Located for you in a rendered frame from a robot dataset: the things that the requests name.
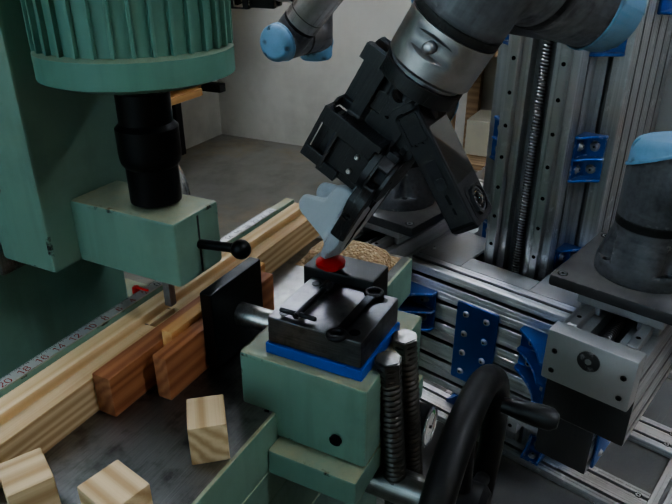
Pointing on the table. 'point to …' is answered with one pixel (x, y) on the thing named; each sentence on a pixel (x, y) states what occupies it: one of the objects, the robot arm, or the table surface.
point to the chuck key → (309, 303)
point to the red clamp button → (330, 263)
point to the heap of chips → (357, 254)
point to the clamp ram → (233, 311)
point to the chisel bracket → (146, 234)
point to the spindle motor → (129, 44)
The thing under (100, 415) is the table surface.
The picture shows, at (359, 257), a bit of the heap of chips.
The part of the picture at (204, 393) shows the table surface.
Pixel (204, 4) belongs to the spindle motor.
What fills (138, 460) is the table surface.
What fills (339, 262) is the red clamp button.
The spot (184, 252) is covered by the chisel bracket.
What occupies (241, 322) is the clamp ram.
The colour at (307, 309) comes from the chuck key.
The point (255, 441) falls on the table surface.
